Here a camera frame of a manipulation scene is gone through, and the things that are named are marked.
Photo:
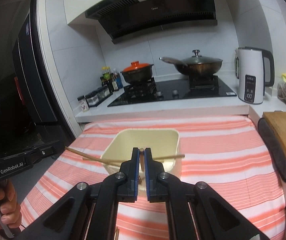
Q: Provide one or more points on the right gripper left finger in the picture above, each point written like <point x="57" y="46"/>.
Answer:
<point x="88" y="211"/>

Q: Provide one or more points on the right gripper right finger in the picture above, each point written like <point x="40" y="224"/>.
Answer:
<point x="195" y="211"/>

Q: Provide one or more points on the wooden chopstick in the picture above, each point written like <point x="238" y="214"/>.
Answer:
<point x="142" y="162"/>
<point x="116" y="234"/>
<point x="108" y="161"/>

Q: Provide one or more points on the person's left hand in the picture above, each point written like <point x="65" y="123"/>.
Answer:
<point x="9" y="208"/>

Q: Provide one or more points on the pink striped tablecloth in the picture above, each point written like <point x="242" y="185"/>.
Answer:
<point x="226" y="152"/>

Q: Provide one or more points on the dark oven mitt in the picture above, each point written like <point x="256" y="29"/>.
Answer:
<point x="273" y="146"/>

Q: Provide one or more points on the black refrigerator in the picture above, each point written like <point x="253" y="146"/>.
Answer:
<point x="29" y="112"/>

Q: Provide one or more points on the white spice jar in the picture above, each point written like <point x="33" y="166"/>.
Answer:
<point x="83" y="103"/>

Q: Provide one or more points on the spice jar rack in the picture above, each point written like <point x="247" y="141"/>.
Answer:
<point x="98" y="96"/>

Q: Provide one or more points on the black gas stove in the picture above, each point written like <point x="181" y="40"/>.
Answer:
<point x="191" y="88"/>

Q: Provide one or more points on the sauce bottles group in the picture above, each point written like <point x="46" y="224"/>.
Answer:
<point x="111" y="79"/>

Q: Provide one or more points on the black pot orange lid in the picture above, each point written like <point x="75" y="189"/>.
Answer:
<point x="137" y="72"/>

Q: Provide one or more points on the black wok with lid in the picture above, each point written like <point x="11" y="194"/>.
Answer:
<point x="196" y="65"/>

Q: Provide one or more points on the white electric kettle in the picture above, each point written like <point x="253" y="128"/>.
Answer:
<point x="255" y="71"/>

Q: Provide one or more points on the black range hood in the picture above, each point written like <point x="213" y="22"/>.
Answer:
<point x="126" y="19"/>

